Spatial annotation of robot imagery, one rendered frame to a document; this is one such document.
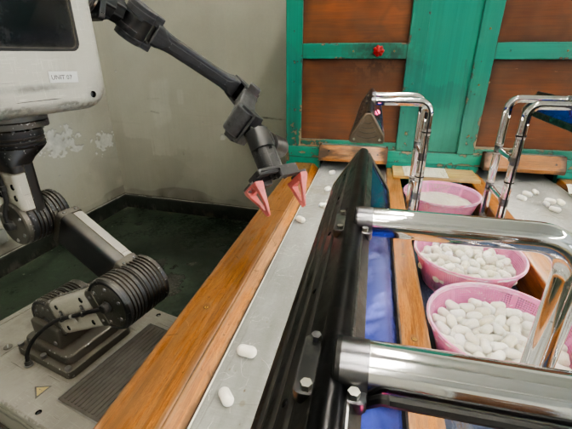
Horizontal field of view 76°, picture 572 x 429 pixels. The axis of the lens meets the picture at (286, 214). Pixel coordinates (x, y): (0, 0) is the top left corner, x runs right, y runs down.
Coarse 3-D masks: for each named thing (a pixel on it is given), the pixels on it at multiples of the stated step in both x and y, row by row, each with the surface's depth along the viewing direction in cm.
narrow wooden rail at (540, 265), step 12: (468, 192) 147; (480, 192) 133; (480, 204) 131; (492, 204) 123; (492, 216) 117; (528, 252) 93; (540, 264) 88; (528, 276) 89; (540, 276) 84; (528, 288) 89; (540, 288) 83
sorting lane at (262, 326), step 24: (312, 192) 140; (312, 216) 120; (288, 240) 105; (312, 240) 105; (288, 264) 93; (264, 288) 83; (288, 288) 83; (264, 312) 75; (288, 312) 75; (240, 336) 69; (264, 336) 69; (240, 360) 64; (264, 360) 64; (216, 384) 59; (240, 384) 59; (264, 384) 59; (216, 408) 55; (240, 408) 55
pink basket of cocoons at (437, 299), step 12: (444, 288) 79; (456, 288) 80; (480, 288) 80; (492, 288) 79; (504, 288) 78; (432, 300) 76; (444, 300) 79; (456, 300) 80; (504, 300) 79; (516, 300) 77; (528, 300) 76; (540, 300) 74; (432, 312) 75; (528, 312) 76; (432, 324) 68; (444, 348) 66; (456, 348) 62
